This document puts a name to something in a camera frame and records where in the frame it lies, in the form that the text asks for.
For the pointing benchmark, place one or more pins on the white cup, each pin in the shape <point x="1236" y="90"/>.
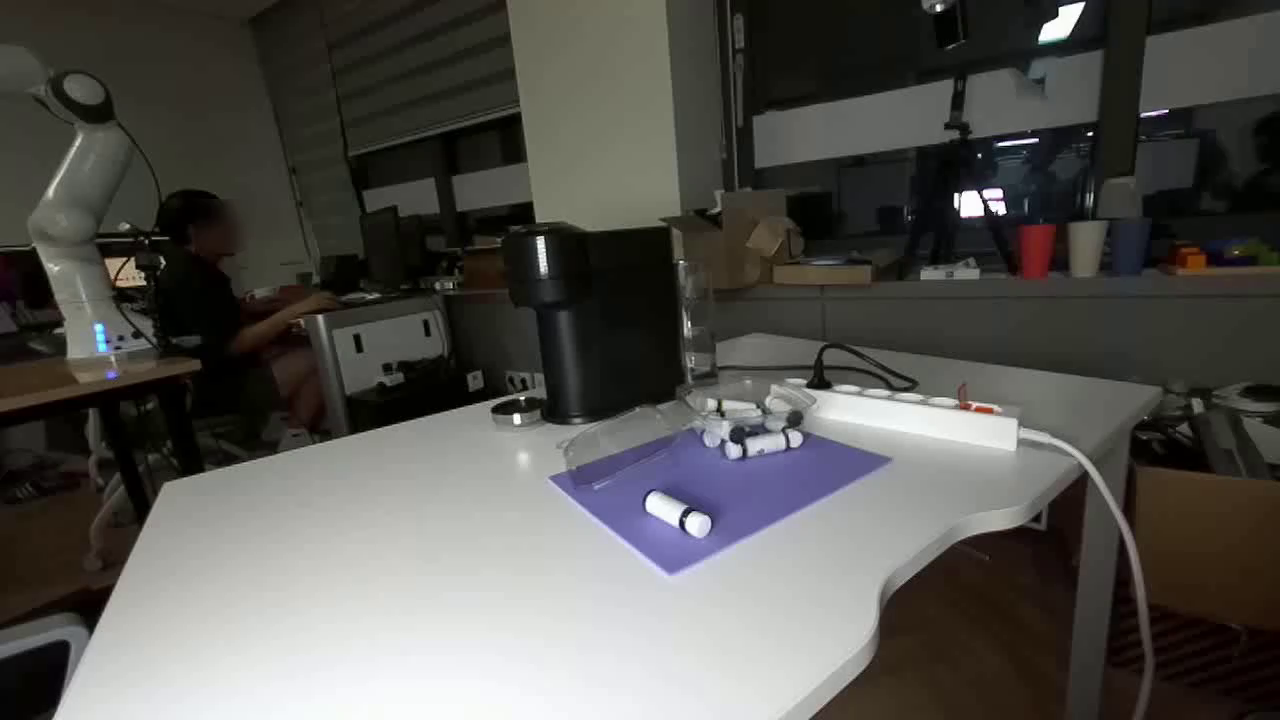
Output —
<point x="1087" y="248"/>

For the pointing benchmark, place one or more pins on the white tube with black cap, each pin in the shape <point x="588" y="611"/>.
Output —
<point x="676" y="513"/>
<point x="762" y="445"/>

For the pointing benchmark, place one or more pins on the red power strip switch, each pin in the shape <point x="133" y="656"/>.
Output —
<point x="978" y="404"/>

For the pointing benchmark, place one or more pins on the person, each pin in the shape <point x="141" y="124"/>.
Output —
<point x="200" y="300"/>

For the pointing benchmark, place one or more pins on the red cup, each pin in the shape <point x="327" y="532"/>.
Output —
<point x="1036" y="250"/>

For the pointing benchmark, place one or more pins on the white floor device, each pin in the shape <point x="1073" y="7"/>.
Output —
<point x="38" y="660"/>

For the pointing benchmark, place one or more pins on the black coffee machine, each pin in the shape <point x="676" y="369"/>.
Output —
<point x="600" y="320"/>

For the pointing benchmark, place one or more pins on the clear plastic container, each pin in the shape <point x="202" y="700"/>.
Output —
<point x="625" y="440"/>

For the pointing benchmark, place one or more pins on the blue cup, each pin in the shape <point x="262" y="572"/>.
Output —
<point x="1131" y="246"/>

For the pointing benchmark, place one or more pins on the round metal lid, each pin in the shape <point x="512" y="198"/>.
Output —
<point x="517" y="411"/>

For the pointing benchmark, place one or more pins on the camera on tripod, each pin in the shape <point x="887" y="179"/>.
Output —
<point x="955" y="130"/>

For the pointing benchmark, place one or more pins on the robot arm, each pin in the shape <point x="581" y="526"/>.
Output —
<point x="75" y="200"/>

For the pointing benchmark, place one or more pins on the purple mat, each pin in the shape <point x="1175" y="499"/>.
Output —
<point x="740" y="500"/>

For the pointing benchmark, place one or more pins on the flat cardboard box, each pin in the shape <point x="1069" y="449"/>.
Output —
<point x="822" y="273"/>

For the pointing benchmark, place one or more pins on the heap of white tubes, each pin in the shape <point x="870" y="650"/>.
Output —
<point x="735" y="412"/>

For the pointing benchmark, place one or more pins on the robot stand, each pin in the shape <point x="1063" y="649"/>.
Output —
<point x="60" y="385"/>

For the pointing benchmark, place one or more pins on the white power strip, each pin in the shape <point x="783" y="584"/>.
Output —
<point x="900" y="412"/>

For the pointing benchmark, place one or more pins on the monitor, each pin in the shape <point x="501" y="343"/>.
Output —
<point x="385" y="245"/>

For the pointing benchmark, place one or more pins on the open cardboard box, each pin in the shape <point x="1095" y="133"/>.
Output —
<point x="735" y="245"/>

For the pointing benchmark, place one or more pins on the large cardboard box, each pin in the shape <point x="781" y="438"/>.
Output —
<point x="1205" y="545"/>

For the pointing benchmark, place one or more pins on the window blind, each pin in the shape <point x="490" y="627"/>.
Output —
<point x="425" y="70"/>

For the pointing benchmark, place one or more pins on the tray of toy blocks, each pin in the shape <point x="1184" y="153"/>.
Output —
<point x="1215" y="258"/>

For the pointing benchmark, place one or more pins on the small white box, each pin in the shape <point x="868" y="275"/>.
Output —
<point x="950" y="270"/>

